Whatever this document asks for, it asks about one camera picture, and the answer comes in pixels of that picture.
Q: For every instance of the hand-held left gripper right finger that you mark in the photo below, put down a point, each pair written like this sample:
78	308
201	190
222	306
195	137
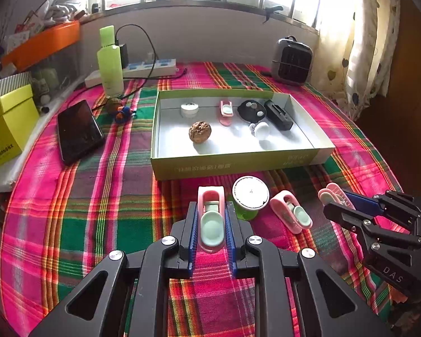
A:
230	238

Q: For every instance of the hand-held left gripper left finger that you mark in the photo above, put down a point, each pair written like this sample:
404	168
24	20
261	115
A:
193	238

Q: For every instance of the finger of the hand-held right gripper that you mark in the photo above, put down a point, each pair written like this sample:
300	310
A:
347	216
363	203

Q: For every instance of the pink clip with mint pad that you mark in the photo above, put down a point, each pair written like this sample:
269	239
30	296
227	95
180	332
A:
335	186
226	112
324	195
210	228
289	214

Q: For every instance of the green white cardboard box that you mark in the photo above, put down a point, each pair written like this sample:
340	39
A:
203	168

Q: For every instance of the black rectangular case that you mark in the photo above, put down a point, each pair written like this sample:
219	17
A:
279	116

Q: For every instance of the small white jar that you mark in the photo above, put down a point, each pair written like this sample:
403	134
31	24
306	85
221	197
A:
189	109

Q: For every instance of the black oval pad grey buttons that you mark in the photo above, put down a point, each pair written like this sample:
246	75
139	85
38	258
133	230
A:
251	110

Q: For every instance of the white disc on green base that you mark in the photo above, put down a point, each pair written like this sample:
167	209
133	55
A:
251	191

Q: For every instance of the pink green plaid tablecloth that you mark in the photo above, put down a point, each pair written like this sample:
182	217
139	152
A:
91	217

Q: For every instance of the brown walnut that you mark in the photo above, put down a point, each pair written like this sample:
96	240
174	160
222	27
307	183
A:
199	132
114	103

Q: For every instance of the white ball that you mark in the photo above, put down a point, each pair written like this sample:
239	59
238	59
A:
262	131

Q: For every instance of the small blue orange toy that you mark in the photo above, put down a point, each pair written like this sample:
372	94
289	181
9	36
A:
124	114

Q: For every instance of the grey space heater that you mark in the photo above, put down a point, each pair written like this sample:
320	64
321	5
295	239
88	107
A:
293	63

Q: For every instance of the black smartphone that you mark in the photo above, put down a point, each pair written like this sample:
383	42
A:
79	130

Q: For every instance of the cream curtain with hearts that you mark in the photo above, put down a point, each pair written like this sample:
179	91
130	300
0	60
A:
365	42

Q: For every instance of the white power strip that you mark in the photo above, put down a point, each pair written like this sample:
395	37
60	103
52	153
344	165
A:
151	68

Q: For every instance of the green plastic bottle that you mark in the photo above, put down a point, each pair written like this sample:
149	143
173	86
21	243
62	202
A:
110	66

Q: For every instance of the black charger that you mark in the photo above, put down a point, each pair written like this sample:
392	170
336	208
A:
123	54

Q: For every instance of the yellow-green cardboard box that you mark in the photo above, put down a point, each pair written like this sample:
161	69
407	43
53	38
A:
7	133

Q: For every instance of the glass tank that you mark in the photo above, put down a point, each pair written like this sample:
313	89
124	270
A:
56	73

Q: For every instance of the green white striped box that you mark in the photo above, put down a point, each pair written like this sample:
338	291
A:
7	86

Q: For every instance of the orange box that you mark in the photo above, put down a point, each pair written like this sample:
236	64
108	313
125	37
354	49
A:
45	44

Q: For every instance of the white plastic bag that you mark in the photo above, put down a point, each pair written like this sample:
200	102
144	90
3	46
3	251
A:
61	7

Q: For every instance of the printed paper packet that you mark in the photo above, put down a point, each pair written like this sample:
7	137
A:
26	30

